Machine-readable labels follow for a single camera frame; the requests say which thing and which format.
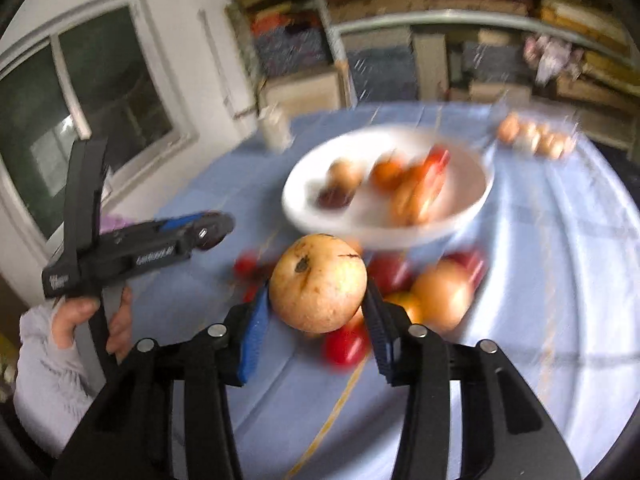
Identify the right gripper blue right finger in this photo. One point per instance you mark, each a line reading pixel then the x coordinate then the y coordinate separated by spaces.
pixel 383 332

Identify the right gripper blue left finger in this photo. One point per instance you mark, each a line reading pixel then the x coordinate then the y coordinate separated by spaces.
pixel 253 330

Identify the grey sleeve forearm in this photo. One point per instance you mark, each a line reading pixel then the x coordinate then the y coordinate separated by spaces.
pixel 51 393

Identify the left hand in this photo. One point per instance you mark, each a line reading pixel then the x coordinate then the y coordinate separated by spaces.
pixel 75 311

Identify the purple plastic bag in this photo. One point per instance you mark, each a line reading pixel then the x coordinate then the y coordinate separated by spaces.
pixel 113 222

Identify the white round plate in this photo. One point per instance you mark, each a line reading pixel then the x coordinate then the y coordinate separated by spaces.
pixel 412 187

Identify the blue checked tablecloth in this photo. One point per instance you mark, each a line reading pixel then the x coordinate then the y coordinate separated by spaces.
pixel 561 299

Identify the white beverage can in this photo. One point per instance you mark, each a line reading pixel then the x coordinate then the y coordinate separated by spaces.
pixel 275 128

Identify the beige framed panel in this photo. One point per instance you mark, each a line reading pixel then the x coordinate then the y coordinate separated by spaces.
pixel 316 89

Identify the clear plastic fruit box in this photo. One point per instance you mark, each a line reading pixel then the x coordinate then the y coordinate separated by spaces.
pixel 549 137

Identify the pink white cloth bundle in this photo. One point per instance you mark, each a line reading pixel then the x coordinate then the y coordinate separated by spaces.
pixel 551 57

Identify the metal storage shelf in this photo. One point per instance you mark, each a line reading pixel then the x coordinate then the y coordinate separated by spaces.
pixel 445 17

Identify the window with white frame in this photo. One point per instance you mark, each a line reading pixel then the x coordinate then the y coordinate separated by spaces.
pixel 98 71

